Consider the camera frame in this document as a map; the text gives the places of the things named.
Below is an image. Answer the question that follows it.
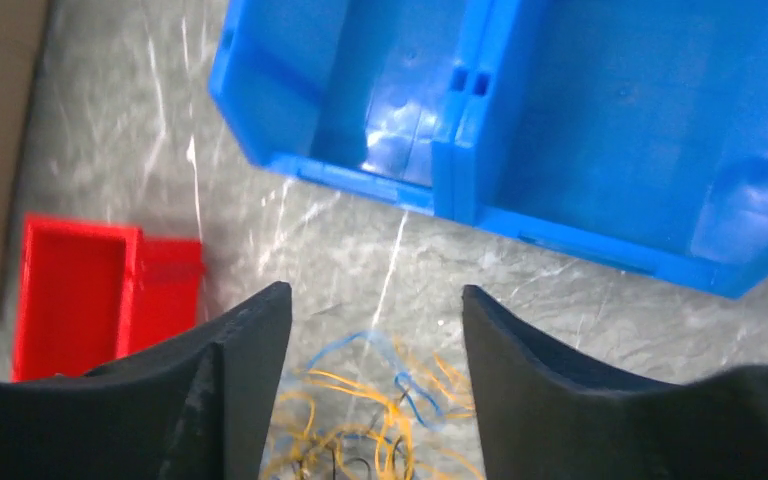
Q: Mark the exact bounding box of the red small plastic bin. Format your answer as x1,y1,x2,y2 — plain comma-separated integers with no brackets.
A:
11,214,205,382

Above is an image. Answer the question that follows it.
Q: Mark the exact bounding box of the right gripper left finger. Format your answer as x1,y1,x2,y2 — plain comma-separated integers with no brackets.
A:
0,282,293,479

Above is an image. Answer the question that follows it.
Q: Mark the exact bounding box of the black thin cable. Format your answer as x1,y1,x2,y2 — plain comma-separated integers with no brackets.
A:
291,390,418,480

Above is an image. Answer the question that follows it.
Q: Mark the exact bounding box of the blue double plastic bin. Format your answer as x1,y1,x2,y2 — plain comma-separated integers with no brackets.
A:
209,1,768,298

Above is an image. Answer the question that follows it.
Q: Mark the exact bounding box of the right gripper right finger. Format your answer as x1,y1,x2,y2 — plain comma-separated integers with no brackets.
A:
462,285,768,479

